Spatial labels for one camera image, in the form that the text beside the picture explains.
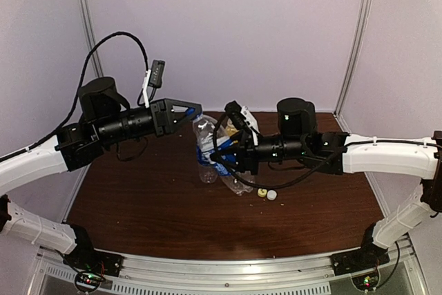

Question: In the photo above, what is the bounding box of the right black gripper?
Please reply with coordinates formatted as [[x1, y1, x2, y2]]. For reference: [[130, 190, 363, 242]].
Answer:
[[210, 129, 307, 175]]

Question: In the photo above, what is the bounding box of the clear bottle blue cap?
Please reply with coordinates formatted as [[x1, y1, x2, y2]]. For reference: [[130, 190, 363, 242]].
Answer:
[[191, 112, 256, 196]]

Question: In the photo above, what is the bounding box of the blue label bottle white cap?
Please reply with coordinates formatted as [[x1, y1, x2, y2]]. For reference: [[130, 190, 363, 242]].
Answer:
[[197, 147, 218, 184]]

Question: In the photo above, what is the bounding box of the yellow drink bottle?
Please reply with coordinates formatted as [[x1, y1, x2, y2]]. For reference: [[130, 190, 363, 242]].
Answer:
[[220, 117, 238, 138]]

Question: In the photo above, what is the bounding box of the pale yellow bottle cap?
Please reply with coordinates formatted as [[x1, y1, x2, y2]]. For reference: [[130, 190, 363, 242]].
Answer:
[[257, 189, 268, 198]]

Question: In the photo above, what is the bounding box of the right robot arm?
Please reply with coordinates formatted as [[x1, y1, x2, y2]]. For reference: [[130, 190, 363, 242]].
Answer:
[[210, 97, 441, 269]]

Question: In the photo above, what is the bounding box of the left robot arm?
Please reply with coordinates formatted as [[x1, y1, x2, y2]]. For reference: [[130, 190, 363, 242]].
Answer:
[[1, 77, 202, 270]]

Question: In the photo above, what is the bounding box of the right circuit board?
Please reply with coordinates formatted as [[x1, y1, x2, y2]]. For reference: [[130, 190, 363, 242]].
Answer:
[[352, 272, 380, 292]]

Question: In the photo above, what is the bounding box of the circuit board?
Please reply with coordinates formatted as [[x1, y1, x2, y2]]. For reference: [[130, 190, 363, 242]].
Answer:
[[352, 272, 380, 292], [74, 271, 106, 292]]

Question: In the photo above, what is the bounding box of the left circuit board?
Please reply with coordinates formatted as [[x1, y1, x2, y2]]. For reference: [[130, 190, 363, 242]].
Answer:
[[74, 271, 106, 292]]

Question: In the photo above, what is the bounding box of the right black cable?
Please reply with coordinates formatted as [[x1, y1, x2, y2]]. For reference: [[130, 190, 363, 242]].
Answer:
[[212, 111, 348, 189]]

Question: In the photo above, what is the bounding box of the black cable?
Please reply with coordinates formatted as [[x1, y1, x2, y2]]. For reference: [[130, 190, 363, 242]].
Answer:
[[0, 31, 151, 161], [212, 111, 348, 189]]

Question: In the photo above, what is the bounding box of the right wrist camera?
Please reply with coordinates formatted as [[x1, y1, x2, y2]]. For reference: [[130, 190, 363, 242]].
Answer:
[[224, 101, 260, 146]]

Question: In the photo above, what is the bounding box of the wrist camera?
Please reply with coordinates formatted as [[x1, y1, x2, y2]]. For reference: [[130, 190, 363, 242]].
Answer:
[[224, 101, 260, 146], [137, 60, 166, 108]]

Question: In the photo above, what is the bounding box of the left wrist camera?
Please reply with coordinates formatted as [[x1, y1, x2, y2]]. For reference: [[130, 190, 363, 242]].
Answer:
[[137, 60, 166, 108]]

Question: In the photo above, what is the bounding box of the left black cable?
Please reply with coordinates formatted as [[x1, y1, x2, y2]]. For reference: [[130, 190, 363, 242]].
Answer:
[[0, 31, 151, 161]]

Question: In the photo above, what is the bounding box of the front aluminium rail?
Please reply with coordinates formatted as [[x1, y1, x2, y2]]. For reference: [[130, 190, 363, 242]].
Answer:
[[34, 236, 427, 295]]

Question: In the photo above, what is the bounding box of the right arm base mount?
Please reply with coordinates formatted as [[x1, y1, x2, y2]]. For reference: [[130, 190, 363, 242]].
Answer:
[[330, 223, 390, 276]]

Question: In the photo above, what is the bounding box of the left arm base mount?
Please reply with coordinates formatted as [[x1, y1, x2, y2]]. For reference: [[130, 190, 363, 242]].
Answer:
[[64, 225, 123, 277]]

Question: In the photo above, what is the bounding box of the right aluminium frame post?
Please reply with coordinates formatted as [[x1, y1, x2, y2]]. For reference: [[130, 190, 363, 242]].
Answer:
[[334, 0, 372, 118]]

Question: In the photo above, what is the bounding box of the aluminium frame post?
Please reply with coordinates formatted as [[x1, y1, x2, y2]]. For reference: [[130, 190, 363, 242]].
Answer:
[[334, 0, 372, 118], [78, 0, 104, 85]]

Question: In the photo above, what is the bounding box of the left aluminium frame post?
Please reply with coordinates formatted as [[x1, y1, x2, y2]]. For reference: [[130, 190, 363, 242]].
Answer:
[[78, 0, 104, 85]]

